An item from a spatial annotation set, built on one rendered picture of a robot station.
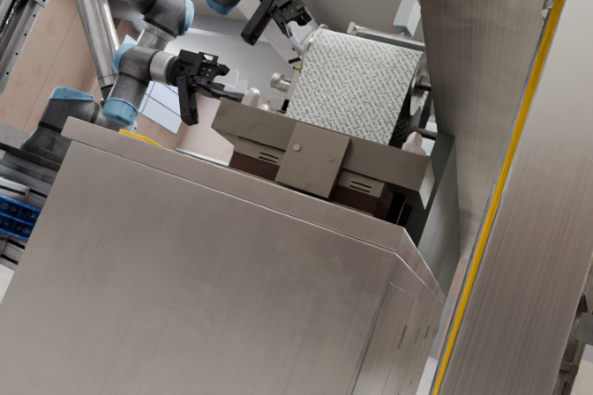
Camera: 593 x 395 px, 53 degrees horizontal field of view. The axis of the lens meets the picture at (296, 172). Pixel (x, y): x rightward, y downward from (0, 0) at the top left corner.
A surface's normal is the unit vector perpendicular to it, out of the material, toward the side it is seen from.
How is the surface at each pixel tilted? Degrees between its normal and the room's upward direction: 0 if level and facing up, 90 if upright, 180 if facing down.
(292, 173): 90
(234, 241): 90
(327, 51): 90
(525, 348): 90
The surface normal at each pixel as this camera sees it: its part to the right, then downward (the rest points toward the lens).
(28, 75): 0.86, 0.25
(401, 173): -0.26, -0.24
